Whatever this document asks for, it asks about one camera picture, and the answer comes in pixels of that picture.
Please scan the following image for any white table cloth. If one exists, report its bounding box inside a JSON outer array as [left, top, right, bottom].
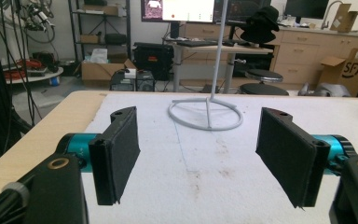
[[79, 92, 358, 224]]

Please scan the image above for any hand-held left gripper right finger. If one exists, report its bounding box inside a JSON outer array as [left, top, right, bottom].
[[255, 106, 355, 209]]

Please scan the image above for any white hat stand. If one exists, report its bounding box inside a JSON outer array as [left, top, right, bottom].
[[167, 0, 244, 132]]

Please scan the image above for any small cardboard box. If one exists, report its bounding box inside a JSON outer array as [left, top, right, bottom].
[[330, 3, 358, 34]]

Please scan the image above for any open cardboard box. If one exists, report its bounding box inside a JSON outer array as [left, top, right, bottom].
[[80, 58, 138, 88]]

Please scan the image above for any black metal shelf rack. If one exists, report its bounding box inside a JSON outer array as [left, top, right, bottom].
[[68, 0, 132, 63]]

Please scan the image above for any black equipment case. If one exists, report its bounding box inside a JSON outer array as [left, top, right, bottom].
[[132, 42, 175, 81]]

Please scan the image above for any black keyboard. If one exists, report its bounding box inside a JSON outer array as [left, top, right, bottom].
[[176, 39, 219, 48]]

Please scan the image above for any computer monitor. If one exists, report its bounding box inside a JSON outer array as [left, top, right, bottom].
[[141, 0, 216, 23]]

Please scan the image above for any bundle of black cables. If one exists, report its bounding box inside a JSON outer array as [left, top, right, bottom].
[[0, 0, 57, 172]]

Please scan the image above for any standing desk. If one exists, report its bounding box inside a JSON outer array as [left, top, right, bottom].
[[162, 36, 274, 93]]

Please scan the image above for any printed cardboard box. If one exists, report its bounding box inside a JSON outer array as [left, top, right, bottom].
[[318, 48, 358, 97]]

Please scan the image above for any round white cart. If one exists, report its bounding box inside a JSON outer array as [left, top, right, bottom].
[[3, 59, 64, 86]]

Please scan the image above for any wooden drawer cabinet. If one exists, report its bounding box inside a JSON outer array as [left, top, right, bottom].
[[183, 22, 358, 91]]

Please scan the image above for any black hat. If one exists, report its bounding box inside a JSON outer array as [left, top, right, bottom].
[[240, 5, 281, 45]]

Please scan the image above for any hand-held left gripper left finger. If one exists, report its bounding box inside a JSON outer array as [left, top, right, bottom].
[[57, 105, 141, 206]]

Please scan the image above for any dark monitor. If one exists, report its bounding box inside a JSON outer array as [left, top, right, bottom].
[[283, 0, 330, 20]]

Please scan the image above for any black round stool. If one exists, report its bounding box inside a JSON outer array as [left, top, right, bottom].
[[239, 68, 290, 96]]

